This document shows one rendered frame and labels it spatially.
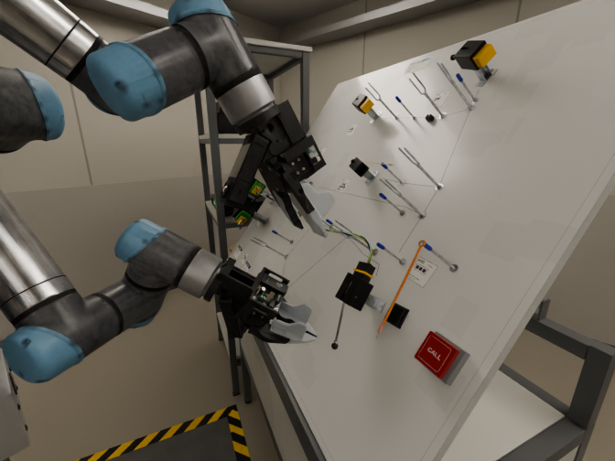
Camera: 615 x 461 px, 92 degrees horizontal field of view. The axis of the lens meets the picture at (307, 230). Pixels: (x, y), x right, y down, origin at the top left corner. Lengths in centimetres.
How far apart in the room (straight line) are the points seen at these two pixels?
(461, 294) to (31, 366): 60
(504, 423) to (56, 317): 90
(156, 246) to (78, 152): 239
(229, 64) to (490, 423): 90
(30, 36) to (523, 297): 71
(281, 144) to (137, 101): 19
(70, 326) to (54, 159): 239
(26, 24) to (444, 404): 72
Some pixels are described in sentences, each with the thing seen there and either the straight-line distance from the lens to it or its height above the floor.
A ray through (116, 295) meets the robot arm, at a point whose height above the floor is 120.
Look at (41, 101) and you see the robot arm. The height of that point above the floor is 149.
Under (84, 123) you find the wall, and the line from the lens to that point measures 289.
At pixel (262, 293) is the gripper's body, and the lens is 50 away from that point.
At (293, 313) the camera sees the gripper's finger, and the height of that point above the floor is 112.
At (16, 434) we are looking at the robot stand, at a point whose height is 106.
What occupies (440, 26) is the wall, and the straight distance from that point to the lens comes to 300.
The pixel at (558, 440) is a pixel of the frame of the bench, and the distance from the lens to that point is 96.
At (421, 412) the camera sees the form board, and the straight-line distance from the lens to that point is 56.
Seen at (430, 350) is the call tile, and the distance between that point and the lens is 52.
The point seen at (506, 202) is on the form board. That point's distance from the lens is 62.
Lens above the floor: 142
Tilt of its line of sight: 17 degrees down
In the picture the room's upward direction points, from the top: straight up
